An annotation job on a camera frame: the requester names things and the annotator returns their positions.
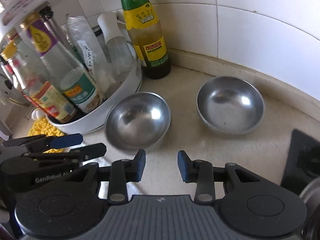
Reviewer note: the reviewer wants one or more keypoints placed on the yellow chenille mat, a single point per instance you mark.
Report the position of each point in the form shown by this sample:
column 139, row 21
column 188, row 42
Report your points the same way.
column 37, row 130

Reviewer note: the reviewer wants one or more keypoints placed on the white garlic bulb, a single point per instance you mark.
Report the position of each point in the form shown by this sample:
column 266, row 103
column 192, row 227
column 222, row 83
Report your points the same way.
column 37, row 115

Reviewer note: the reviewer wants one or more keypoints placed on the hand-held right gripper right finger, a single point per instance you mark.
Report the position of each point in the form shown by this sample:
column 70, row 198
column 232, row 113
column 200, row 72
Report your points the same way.
column 183, row 166

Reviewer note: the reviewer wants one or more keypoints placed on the large steel bowl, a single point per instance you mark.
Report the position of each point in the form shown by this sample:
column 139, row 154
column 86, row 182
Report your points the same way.
column 138, row 122

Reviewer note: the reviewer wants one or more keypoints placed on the clear plastic bag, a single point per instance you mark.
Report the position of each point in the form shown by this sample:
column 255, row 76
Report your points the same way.
column 85, row 50

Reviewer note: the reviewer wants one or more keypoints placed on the small steel bowl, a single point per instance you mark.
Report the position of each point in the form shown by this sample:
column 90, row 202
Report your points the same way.
column 230, row 105

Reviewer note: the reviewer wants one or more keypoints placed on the yellow-capped vinegar bottle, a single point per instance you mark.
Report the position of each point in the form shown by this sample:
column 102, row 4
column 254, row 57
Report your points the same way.
column 50, row 102

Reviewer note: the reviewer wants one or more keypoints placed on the white-topped spray bottle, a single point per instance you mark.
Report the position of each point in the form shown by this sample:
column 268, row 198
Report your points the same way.
column 110, row 27

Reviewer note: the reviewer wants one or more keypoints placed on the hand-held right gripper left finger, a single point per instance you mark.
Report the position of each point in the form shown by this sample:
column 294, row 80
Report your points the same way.
column 140, row 165

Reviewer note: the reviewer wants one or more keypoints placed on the black glass gas stove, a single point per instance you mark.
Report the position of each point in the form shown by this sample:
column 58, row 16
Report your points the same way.
column 300, row 142

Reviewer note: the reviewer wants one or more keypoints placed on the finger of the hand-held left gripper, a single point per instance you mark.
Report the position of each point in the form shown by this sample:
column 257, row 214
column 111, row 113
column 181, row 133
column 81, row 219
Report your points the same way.
column 92, row 151
column 67, row 140

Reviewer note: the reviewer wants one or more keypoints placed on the white rotating condiment rack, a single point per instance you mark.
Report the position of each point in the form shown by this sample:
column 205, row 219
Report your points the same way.
column 125, row 85

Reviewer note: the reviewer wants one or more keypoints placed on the green yellow labelled oil bottle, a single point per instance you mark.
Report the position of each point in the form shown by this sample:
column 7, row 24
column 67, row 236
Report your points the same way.
column 147, row 42

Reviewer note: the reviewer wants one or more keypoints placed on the purple-labelled clear bottle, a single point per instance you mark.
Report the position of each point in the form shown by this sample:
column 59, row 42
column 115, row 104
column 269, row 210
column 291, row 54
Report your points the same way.
column 77, row 90

